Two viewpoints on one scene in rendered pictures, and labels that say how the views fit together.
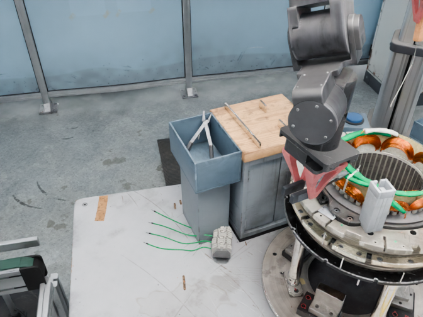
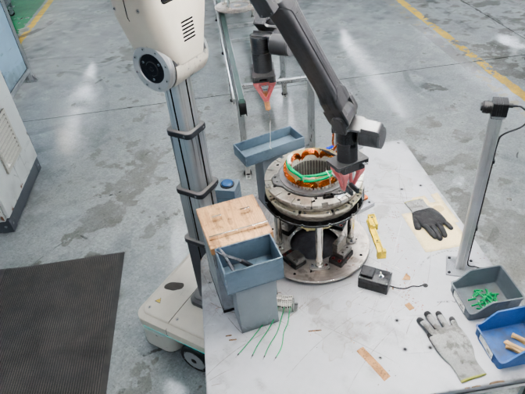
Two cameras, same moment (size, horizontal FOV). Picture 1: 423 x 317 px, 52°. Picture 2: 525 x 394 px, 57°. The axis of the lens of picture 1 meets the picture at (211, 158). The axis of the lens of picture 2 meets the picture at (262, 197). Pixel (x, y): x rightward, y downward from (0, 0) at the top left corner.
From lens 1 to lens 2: 1.20 m
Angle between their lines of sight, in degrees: 62
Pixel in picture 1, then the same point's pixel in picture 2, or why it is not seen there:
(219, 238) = (283, 299)
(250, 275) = (308, 291)
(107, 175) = not seen: outside the picture
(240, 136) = (251, 233)
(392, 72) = (195, 151)
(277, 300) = (332, 275)
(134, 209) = (233, 372)
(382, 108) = (200, 175)
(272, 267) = (306, 275)
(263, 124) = (237, 220)
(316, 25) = (350, 109)
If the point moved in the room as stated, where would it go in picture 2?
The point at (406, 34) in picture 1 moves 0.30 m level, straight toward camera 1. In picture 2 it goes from (189, 125) to (264, 142)
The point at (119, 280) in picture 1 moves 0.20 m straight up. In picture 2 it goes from (313, 374) to (312, 330)
